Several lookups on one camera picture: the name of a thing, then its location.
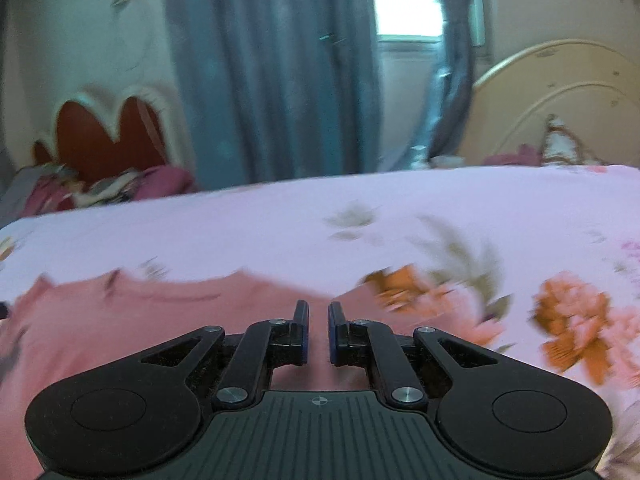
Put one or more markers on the blue-grey curtain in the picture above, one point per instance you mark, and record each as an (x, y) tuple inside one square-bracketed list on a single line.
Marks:
[(275, 60), (455, 60)]

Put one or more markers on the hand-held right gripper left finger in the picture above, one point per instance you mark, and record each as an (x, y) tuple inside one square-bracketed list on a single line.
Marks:
[(303, 350)]

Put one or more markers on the maroon blanket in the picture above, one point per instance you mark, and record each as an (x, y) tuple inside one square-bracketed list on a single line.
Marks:
[(170, 180)]

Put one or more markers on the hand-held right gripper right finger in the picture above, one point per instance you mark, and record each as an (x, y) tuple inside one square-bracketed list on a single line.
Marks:
[(333, 352)]

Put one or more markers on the cream arched headboard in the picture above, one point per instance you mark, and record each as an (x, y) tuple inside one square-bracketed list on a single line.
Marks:
[(565, 80)]

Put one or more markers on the cream patterned pillow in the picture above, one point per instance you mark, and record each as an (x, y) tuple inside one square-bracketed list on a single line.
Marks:
[(567, 142)]

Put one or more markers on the floral bed sheet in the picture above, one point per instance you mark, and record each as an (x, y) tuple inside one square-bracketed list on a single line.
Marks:
[(250, 225)]

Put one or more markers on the red heart-shaped headboard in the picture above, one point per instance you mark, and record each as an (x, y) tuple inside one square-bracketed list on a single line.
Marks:
[(100, 135)]

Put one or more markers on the bright window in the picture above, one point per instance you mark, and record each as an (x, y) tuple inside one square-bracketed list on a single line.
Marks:
[(405, 0)]

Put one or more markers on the pink long-sleeved sweatshirt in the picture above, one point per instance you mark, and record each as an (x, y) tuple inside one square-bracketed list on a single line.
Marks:
[(150, 315)]

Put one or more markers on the pile of clothes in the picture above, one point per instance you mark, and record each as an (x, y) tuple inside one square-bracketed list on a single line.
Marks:
[(75, 187)]

